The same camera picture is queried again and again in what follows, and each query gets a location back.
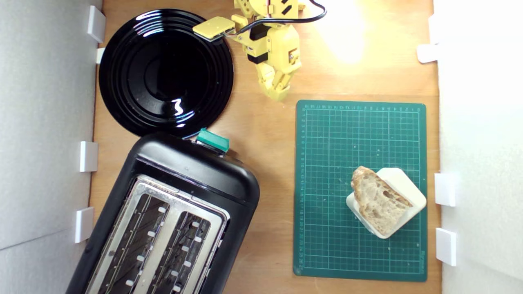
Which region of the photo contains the white block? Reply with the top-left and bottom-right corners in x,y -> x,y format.
346,167 -> 427,239

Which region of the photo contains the brown bread slice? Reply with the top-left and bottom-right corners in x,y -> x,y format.
351,166 -> 413,236

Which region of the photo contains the black cable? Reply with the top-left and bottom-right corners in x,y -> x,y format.
223,0 -> 327,39

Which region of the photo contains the yellow wrist camera box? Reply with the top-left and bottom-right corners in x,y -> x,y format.
192,16 -> 237,42

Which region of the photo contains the green cutting mat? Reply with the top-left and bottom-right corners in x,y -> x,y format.
293,100 -> 428,282

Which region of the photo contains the black plate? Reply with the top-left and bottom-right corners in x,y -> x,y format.
98,9 -> 234,138

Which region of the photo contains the green toaster lever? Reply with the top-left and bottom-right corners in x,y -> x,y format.
196,128 -> 230,153

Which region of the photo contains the black two-slot toaster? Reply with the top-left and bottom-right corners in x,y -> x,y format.
65,131 -> 261,294

